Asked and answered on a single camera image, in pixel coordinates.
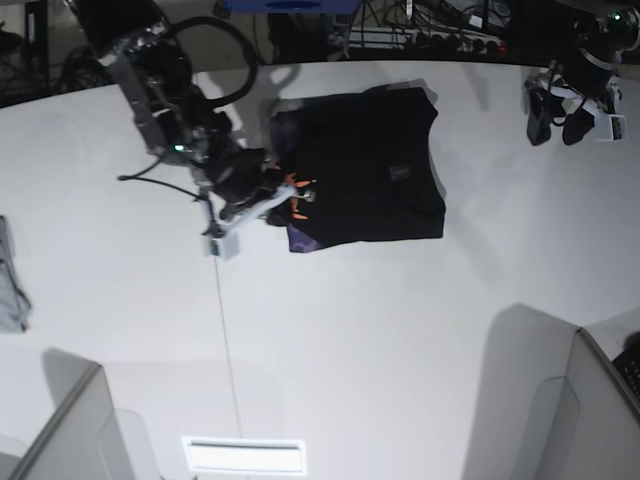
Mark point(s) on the white power strip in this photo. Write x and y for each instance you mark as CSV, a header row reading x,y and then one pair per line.
x,y
413,40

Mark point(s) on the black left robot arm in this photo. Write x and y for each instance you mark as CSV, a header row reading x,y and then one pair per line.
x,y
584,43

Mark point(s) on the blue box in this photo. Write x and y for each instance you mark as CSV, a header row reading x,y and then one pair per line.
x,y
291,6

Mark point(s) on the black T-shirt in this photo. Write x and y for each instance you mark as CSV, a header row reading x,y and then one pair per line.
x,y
365,158

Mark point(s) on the white right partition panel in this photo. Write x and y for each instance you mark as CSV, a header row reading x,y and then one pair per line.
x,y
593,431

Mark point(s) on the white partition panel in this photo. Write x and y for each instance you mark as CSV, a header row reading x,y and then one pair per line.
x,y
593,431
81,440

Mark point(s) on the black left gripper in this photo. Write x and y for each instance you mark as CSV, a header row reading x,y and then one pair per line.
x,y
587,72

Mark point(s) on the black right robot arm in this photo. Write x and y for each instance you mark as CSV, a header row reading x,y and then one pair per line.
x,y
138,47

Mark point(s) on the black keyboard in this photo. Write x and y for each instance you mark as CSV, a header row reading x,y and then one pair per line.
x,y
628,365

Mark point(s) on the grey folded cloth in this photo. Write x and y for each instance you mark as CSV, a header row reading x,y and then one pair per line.
x,y
15,305

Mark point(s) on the white left partition panel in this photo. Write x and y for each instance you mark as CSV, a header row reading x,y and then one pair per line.
x,y
81,440

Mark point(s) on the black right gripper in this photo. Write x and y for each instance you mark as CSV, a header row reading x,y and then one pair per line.
x,y
234,182

